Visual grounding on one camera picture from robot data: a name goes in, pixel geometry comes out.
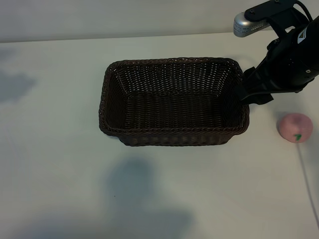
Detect pink toy peach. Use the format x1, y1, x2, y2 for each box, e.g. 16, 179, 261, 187
278, 112, 314, 144

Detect black right camera cable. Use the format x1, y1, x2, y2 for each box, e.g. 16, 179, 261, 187
294, 0, 314, 23

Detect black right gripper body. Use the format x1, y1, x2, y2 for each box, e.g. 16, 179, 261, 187
255, 24, 319, 95

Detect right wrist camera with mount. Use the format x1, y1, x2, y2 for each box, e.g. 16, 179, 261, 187
233, 0, 312, 38

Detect dark brown wicker basket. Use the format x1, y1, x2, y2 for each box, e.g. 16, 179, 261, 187
98, 57, 250, 147

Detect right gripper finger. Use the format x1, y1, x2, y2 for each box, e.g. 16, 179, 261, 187
238, 67, 271, 104
249, 94, 275, 106

